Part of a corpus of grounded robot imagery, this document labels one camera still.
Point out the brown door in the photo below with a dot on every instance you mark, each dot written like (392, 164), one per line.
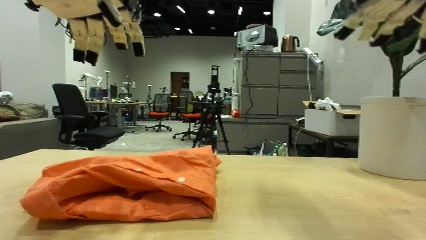
(180, 81)

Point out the gray couch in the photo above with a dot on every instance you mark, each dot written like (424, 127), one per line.
(27, 136)

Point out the white cardboard box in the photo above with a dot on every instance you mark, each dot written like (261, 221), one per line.
(328, 123)

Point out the small red object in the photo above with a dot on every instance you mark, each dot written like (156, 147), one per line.
(236, 113)

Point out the low gray cabinet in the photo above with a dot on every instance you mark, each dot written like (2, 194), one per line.
(253, 133)

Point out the ceiling light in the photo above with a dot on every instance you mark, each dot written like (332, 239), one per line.
(181, 9)
(211, 11)
(267, 13)
(158, 14)

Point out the large white plant pot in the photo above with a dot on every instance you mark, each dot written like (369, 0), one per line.
(393, 136)

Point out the copper kettle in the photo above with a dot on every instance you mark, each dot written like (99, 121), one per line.
(291, 43)

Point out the gray boxy appliance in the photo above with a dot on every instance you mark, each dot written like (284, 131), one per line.
(257, 36)

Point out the white plastic bag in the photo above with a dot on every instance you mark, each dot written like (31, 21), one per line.
(328, 104)

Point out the black camera tripod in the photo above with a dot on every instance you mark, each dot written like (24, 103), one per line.
(215, 116)

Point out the orange seat office chair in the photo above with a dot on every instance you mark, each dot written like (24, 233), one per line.
(160, 114)
(191, 116)

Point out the tall gray filing cabinet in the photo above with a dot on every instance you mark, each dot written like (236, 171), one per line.
(267, 83)

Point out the orange button-up shirt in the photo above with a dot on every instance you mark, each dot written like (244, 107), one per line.
(124, 186)

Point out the white power strip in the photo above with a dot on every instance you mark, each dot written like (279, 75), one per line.
(313, 55)

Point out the dark side table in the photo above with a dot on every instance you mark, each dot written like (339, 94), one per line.
(327, 138)

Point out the wooden office desk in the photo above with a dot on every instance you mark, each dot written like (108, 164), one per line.
(115, 104)

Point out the black office chair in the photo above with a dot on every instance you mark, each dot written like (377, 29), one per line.
(71, 103)

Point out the brown gray cushion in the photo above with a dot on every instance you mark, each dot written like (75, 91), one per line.
(24, 111)

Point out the green plastic bottle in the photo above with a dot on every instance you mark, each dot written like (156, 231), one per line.
(283, 149)

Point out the green leafy plant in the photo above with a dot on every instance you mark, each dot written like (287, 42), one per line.
(396, 76)

